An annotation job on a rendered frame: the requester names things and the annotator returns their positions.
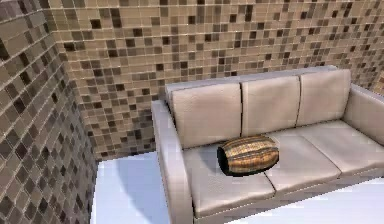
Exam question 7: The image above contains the beige three-seat sofa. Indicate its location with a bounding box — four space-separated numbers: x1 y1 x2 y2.
150 65 384 224

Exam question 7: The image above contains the brown striped round cushion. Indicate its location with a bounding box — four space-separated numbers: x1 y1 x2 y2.
216 134 280 177

